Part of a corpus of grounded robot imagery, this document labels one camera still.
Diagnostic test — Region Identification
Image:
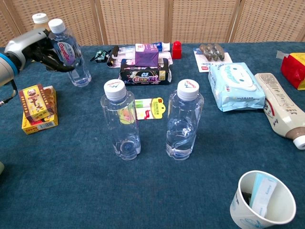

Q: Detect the black and silver left hand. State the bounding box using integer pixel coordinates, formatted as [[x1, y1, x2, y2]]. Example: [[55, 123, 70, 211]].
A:
[[4, 28, 76, 73]]

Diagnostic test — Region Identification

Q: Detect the red-labelled clear water bottle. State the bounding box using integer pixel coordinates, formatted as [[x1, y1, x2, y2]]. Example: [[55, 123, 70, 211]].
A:
[[48, 18, 92, 88]]

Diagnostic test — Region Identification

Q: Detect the unlabelled clear water bottle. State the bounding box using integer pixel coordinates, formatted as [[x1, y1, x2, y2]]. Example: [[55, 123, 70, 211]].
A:
[[100, 79, 142, 161], [165, 79, 205, 161]]

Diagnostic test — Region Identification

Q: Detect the brown drink bottle white cap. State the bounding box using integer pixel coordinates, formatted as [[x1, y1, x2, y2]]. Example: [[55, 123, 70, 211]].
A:
[[31, 13, 51, 31]]

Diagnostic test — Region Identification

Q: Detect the brown and yellow printed box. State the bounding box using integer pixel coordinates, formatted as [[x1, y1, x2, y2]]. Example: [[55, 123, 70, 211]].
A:
[[19, 84, 57, 123]]

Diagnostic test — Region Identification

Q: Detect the yellow flat box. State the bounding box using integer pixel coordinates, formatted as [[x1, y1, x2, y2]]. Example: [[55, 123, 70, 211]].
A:
[[21, 112, 59, 135]]

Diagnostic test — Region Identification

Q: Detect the woven bamboo folding screen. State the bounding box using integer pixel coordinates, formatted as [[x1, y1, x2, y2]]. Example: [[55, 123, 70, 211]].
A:
[[0, 0, 305, 48]]

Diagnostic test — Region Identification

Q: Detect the dark purple snack pack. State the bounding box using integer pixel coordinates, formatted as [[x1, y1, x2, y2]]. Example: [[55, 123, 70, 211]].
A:
[[119, 58, 173, 86]]

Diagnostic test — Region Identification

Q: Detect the purple small box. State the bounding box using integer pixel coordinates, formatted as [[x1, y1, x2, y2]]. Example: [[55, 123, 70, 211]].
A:
[[134, 43, 160, 67]]

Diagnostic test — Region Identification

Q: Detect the blue white toothpaste box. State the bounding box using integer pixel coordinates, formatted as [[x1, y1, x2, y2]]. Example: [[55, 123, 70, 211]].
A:
[[152, 42, 171, 52]]

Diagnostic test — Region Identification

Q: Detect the yellow lip balm card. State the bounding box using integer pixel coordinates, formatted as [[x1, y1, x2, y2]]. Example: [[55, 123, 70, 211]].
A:
[[134, 96, 166, 121]]

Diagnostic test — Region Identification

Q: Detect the small red block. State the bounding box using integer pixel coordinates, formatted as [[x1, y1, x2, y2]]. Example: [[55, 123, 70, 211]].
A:
[[172, 41, 183, 60]]

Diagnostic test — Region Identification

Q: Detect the blue felt table cover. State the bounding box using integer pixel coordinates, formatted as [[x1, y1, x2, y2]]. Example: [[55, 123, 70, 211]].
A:
[[0, 42, 305, 229]]

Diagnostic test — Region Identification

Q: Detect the light blue wet wipes pack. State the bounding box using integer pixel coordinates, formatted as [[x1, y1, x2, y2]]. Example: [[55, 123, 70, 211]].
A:
[[208, 62, 266, 112]]

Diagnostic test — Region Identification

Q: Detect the beige milk tea bottle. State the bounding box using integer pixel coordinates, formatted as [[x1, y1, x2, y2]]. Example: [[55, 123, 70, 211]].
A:
[[254, 73, 305, 150]]

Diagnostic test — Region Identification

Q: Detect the yellow red snack box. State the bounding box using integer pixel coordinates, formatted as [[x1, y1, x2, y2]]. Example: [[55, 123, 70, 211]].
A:
[[280, 52, 305, 91]]

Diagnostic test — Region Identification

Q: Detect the white paper cup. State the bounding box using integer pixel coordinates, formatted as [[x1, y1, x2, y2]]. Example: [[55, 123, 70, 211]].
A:
[[229, 170, 297, 229]]

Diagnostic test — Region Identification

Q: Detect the blue and white sachet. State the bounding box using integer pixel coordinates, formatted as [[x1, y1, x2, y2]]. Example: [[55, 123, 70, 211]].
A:
[[249, 173, 278, 218]]

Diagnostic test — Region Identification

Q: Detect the small green tag with cord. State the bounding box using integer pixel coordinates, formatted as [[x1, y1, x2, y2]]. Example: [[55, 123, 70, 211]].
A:
[[90, 49, 112, 63]]

